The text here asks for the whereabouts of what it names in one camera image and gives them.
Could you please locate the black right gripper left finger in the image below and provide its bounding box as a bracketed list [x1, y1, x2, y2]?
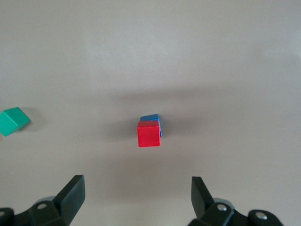
[0, 174, 86, 226]

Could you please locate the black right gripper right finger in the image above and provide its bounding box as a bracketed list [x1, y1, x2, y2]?
[188, 176, 286, 226]

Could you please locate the green wooden block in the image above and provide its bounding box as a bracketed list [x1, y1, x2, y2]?
[0, 107, 31, 137]

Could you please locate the blue wooden block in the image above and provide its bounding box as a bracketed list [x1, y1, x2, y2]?
[140, 114, 163, 137]

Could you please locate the red wooden block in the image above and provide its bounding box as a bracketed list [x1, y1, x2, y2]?
[137, 119, 162, 148]

